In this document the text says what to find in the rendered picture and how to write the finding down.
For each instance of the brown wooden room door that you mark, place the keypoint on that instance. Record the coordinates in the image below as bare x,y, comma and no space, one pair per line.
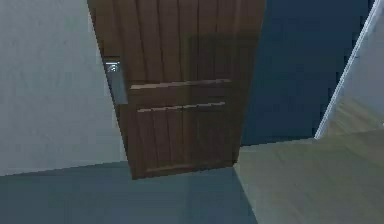
176,100

